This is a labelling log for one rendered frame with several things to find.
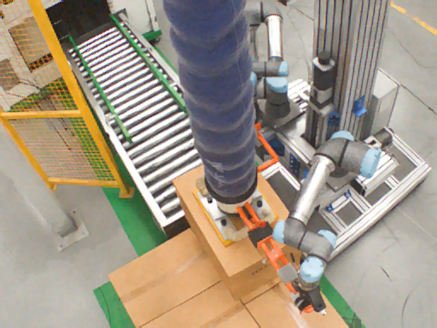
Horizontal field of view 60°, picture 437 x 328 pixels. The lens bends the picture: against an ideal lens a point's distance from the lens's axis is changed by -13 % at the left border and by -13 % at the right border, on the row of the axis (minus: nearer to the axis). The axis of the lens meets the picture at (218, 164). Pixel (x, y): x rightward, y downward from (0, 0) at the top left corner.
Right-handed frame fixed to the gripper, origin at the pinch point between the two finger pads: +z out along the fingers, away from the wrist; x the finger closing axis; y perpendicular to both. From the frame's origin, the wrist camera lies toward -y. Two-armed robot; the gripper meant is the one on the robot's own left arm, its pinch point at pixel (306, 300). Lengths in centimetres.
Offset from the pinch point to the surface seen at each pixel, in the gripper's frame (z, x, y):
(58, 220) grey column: 97, 107, 160
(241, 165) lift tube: -31, -1, 51
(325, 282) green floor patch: 121, -45, 26
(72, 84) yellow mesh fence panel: -6, 47, 169
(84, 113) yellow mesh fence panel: 20, 49, 170
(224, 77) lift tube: -79, 1, 51
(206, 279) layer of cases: 66, 27, 53
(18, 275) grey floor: 121, 165, 146
